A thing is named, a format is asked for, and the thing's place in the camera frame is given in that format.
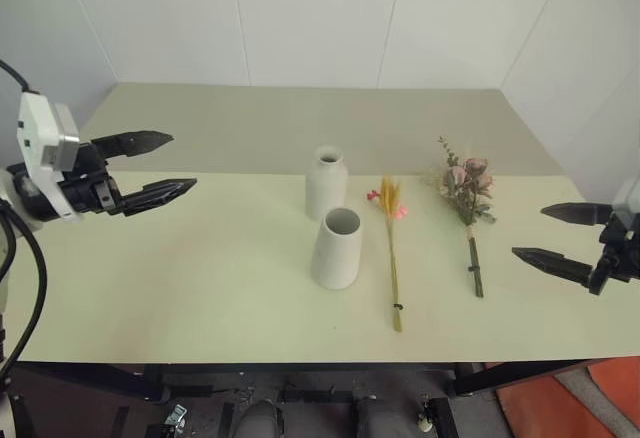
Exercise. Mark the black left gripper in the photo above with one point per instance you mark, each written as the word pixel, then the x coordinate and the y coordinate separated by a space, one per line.
pixel 92 190

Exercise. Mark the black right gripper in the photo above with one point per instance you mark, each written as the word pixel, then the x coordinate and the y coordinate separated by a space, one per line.
pixel 620 258

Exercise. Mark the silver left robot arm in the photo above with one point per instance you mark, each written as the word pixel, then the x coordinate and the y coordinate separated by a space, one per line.
pixel 27 203

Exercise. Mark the white bottle-shaped vase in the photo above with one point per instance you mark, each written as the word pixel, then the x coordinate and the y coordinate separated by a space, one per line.
pixel 326 188

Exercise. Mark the white cone-shaped vase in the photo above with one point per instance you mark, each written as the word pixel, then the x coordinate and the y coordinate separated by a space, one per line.
pixel 336 258

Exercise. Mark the pink rose bouquet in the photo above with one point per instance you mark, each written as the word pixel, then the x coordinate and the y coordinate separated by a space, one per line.
pixel 467 193

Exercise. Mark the orange floor mat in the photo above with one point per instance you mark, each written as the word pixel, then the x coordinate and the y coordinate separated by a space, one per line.
pixel 560 403

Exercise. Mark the yellow wheat flower bunch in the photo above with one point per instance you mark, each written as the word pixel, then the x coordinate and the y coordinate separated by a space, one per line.
pixel 391 253

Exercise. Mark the small white round object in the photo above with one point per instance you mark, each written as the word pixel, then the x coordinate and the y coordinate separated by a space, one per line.
pixel 424 425

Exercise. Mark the small silver metal clamp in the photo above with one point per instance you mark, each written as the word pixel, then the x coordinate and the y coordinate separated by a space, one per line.
pixel 177 415

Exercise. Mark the dark grey rounded shape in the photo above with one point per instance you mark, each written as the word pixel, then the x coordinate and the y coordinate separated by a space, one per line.
pixel 260 420

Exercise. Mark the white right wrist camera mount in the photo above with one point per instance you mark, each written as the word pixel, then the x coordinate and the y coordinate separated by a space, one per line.
pixel 629 198

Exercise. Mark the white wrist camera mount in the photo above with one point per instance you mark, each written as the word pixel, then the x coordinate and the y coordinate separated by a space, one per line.
pixel 37 143
pixel 629 198

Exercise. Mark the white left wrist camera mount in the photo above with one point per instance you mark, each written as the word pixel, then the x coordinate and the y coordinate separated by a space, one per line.
pixel 37 143

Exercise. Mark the black metal table frame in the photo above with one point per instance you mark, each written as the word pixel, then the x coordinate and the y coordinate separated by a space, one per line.
pixel 310 369

